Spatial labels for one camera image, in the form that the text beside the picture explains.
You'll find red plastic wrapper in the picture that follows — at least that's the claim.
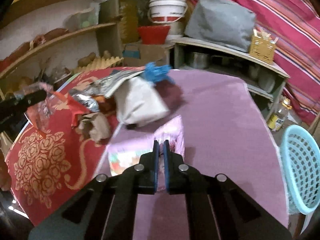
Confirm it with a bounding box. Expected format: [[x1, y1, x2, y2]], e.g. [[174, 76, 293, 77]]
[[22, 82, 90, 137]]

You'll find pink printed wrapper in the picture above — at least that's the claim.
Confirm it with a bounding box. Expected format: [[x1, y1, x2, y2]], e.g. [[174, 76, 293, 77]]
[[107, 115, 185, 176]]

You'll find silver foil wrapper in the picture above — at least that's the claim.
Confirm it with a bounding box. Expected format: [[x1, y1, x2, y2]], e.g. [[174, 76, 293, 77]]
[[69, 70, 144, 112]]

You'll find brown paper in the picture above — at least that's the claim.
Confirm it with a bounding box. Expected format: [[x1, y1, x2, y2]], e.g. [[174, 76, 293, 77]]
[[78, 112, 112, 143]]

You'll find white paper bag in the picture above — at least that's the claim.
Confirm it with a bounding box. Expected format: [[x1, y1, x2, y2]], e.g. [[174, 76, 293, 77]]
[[113, 76, 170, 126]]

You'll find blue plastic bag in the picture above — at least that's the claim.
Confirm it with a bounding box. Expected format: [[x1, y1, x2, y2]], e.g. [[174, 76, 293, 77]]
[[142, 62, 175, 85]]

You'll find red floral mat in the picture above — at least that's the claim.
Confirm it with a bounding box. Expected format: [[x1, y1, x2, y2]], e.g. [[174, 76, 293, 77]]
[[4, 66, 148, 227]]

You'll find purple mat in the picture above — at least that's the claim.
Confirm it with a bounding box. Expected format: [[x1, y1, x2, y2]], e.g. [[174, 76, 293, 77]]
[[107, 70, 289, 228]]

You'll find potato on egg tray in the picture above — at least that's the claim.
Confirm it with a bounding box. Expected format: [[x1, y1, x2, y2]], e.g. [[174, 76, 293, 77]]
[[78, 53, 96, 67]]

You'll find light blue plastic basket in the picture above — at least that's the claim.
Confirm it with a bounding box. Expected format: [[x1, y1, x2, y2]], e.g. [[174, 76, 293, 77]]
[[279, 125, 319, 215]]

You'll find yellow egg tray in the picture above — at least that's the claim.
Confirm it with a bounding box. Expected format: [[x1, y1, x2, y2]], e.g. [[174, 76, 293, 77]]
[[73, 56, 124, 74]]

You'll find oil bottle on floor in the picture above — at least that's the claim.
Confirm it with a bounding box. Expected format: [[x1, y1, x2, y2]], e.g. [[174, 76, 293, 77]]
[[267, 97, 292, 132]]

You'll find clear plastic container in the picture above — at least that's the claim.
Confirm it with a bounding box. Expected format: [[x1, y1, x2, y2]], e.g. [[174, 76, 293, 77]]
[[65, 7, 99, 31]]

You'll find grey low shelf unit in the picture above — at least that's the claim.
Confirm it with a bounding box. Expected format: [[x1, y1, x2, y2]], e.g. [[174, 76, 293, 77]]
[[173, 37, 290, 120]]

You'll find cardboard box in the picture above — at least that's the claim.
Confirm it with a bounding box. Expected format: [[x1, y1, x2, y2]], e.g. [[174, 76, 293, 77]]
[[123, 42, 175, 67]]

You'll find large oil jug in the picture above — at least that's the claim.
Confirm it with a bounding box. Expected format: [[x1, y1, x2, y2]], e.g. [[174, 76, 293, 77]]
[[119, 0, 139, 44]]

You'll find steel pot in shelf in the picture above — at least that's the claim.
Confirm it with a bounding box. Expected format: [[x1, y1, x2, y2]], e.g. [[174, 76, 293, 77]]
[[189, 52, 208, 69]]

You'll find red plastic bowl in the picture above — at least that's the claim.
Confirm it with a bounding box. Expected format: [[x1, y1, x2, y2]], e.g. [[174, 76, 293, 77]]
[[138, 25, 170, 45]]

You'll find yellow utensil basket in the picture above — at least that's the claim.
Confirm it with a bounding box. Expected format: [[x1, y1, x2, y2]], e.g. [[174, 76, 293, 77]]
[[249, 29, 279, 64]]

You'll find white plastic bucket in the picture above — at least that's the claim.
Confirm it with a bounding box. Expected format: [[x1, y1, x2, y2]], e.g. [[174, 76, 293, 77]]
[[148, 0, 188, 24]]

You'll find striped pink curtain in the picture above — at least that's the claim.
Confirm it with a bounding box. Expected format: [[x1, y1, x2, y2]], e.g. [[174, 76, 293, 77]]
[[184, 0, 320, 126]]

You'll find wooden wall shelf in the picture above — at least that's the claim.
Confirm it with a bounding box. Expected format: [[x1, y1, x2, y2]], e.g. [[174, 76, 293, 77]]
[[1, 0, 122, 83]]

